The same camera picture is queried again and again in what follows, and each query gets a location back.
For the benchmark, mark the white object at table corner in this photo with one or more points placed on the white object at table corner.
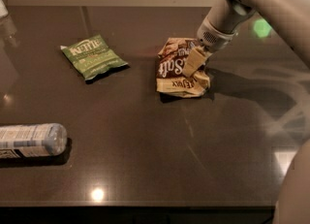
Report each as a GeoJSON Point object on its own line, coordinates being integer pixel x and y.
{"type": "Point", "coordinates": [3, 10]}

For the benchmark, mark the clear plastic water bottle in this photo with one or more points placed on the clear plastic water bottle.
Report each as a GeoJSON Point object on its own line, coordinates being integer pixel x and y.
{"type": "Point", "coordinates": [36, 140]}

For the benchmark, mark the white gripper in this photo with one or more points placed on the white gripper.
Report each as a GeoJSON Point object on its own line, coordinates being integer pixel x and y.
{"type": "Point", "coordinates": [211, 38]}

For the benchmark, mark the green Kettle chip bag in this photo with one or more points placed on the green Kettle chip bag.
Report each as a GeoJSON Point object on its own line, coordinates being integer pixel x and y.
{"type": "Point", "coordinates": [92, 57]}

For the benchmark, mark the brown chip bag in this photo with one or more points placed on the brown chip bag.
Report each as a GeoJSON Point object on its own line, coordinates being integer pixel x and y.
{"type": "Point", "coordinates": [170, 79]}

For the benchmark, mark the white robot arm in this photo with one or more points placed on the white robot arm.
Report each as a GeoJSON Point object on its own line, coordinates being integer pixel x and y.
{"type": "Point", "coordinates": [290, 20]}

